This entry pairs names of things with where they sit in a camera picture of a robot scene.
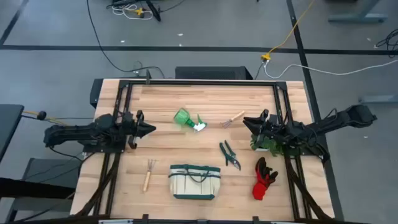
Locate black side table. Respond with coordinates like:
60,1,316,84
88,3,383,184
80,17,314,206
0,104,25,162

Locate green handled pruning shears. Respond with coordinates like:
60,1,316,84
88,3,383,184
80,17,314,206
218,139,242,172

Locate grey table base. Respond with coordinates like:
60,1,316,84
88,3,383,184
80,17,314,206
325,0,389,24

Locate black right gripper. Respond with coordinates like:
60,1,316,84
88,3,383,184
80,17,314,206
243,113,282,138

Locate three-prong cultivator wooden handle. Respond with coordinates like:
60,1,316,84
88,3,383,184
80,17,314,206
142,159,157,193

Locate white floor cable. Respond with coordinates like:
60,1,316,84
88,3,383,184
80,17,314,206
263,58,398,80

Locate grey floor bar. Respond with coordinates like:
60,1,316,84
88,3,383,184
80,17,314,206
358,95,398,105

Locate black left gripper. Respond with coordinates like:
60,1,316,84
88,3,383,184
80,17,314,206
123,113,157,141

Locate red black gardening glove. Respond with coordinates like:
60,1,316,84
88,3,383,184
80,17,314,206
251,156,279,202

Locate black computer case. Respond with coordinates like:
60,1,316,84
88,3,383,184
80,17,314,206
174,65,254,80

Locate black corner plate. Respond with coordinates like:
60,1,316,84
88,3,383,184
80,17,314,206
89,78,104,110

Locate black tripod leg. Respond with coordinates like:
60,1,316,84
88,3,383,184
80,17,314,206
145,0,163,22

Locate white coiled cable bundle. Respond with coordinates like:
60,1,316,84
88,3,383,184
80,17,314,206
111,3,155,21

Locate green potted plant white pot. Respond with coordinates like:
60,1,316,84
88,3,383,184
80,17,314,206
249,133,285,157

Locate beige green gardening bag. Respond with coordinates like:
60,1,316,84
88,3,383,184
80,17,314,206
168,164,222,201

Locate black tangled cable bundle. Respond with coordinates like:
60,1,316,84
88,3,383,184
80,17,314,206
374,28,398,59

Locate small fan rake wooden handle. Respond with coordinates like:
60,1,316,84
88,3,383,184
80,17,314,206
220,110,246,129

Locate green spray bottle white head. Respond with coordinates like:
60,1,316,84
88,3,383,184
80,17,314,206
173,107,208,133

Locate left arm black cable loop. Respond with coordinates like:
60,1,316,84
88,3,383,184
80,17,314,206
127,110,146,151

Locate black metal table frame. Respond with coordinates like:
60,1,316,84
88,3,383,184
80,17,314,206
70,78,336,224

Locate long black floor cable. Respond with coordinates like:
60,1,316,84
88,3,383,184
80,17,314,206
85,0,166,79

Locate yellow extension cable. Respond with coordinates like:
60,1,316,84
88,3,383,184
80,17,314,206
261,0,317,62

